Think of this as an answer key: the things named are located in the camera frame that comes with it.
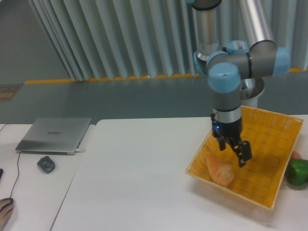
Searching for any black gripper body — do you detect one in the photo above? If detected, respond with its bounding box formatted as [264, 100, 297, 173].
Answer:
[211, 113, 242, 140]

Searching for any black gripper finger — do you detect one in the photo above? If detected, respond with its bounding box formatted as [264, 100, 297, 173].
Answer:
[217, 136, 228, 151]
[229, 138, 252, 167]

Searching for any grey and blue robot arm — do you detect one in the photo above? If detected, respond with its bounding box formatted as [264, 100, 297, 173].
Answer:
[189, 0, 291, 167]

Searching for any yellow woven basket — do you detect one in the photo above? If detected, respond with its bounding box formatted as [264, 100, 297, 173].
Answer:
[185, 106, 304, 210]

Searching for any person's hand on mouse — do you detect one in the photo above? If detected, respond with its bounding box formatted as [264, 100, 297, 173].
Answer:
[0, 202, 14, 230]

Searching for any red tomato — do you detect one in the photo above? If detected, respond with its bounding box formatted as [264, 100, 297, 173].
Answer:
[290, 151, 302, 161]

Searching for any green bell pepper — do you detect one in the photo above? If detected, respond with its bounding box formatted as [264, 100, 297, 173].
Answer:
[285, 159, 308, 186]

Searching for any silver laptop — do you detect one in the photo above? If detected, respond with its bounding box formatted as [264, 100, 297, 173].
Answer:
[15, 117, 91, 155]

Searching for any black computer mouse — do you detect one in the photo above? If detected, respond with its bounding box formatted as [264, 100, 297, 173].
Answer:
[1, 197, 14, 210]

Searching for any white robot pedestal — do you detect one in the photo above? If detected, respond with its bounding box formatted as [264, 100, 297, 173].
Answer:
[240, 78, 265, 108]

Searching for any black mouse cable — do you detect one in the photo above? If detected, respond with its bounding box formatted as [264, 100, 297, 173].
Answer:
[0, 123, 21, 198]

